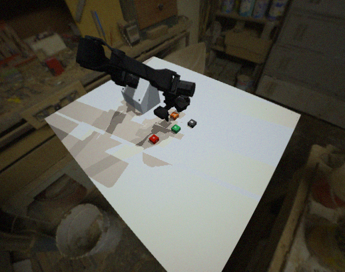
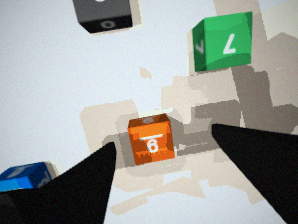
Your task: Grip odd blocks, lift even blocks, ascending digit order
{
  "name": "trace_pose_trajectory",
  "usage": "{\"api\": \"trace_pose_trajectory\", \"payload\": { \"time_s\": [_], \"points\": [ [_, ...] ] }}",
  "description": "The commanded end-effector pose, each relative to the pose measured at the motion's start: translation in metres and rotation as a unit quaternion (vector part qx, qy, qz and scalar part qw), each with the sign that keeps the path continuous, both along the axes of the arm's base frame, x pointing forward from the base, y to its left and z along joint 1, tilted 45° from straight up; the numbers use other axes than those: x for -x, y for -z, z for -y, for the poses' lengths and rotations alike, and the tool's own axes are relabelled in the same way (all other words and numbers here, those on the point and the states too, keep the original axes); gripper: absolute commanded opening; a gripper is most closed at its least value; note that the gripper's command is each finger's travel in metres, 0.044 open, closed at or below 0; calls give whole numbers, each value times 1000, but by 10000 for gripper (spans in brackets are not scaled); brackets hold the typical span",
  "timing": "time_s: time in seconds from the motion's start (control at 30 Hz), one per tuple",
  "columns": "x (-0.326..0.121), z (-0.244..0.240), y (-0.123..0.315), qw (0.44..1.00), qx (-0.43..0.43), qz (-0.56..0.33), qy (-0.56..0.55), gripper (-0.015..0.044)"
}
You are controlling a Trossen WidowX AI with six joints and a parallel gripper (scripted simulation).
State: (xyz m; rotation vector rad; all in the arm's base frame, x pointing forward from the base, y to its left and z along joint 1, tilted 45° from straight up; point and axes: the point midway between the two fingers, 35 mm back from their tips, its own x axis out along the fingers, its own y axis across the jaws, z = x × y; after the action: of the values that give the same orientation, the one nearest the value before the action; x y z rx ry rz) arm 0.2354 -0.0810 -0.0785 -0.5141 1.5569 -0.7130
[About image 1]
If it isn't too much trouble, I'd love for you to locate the orange block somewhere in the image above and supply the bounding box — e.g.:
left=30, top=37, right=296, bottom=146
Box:
left=170, top=112, right=178, bottom=120

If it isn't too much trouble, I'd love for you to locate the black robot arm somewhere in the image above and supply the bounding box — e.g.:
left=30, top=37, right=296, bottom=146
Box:
left=76, top=35, right=196, bottom=112

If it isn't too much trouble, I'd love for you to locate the green block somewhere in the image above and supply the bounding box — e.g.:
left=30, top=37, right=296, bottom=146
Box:
left=171, top=124, right=180, bottom=134

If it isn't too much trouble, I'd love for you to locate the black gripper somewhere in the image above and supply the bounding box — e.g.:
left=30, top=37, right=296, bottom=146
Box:
left=153, top=92, right=179, bottom=122

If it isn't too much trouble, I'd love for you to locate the red block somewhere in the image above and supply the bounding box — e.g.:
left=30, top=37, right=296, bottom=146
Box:
left=149, top=135, right=159, bottom=144

